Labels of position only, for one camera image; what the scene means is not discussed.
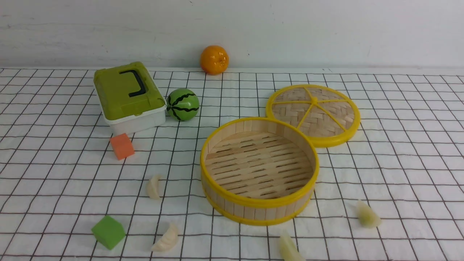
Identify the green lidded white box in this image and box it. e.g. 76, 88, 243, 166
93, 61, 167, 136

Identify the white grid tablecloth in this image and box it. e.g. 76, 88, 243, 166
0, 68, 464, 261

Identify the woven bamboo steamer lid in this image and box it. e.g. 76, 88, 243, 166
265, 84, 361, 148

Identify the green foam cube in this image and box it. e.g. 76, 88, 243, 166
91, 215, 126, 250

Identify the orange toy fruit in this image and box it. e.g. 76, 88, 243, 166
199, 46, 230, 75

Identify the toy watermelon ball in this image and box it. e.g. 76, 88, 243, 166
167, 88, 199, 121

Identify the bamboo steamer tray yellow rim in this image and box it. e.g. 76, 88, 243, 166
199, 117, 319, 226

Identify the white dumpling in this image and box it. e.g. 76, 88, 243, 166
278, 231, 305, 261
146, 175, 161, 200
356, 200, 382, 228
151, 223, 179, 252

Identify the orange foam cube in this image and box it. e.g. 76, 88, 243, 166
109, 133, 135, 161

